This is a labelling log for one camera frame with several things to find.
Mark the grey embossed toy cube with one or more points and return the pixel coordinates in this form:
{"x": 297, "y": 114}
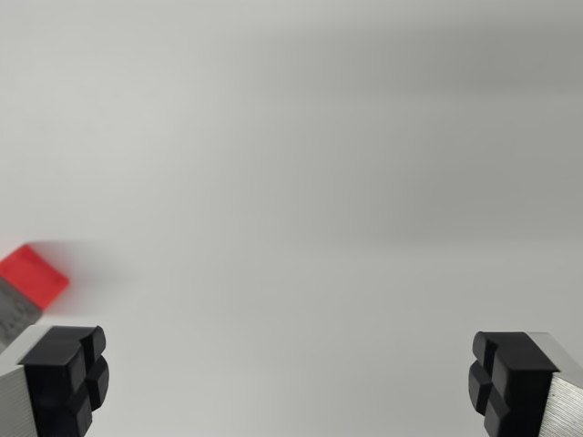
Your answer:
{"x": 13, "y": 309}

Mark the red embossed toy cube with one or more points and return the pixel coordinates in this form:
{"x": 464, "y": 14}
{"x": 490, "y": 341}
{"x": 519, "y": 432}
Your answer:
{"x": 32, "y": 277}

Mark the gripper right finger with black rubber pad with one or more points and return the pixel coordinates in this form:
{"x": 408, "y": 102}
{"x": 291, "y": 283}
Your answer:
{"x": 514, "y": 378}

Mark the gripper left finger with black rubber pad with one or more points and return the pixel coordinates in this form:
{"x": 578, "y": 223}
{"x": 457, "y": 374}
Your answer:
{"x": 50, "y": 378}

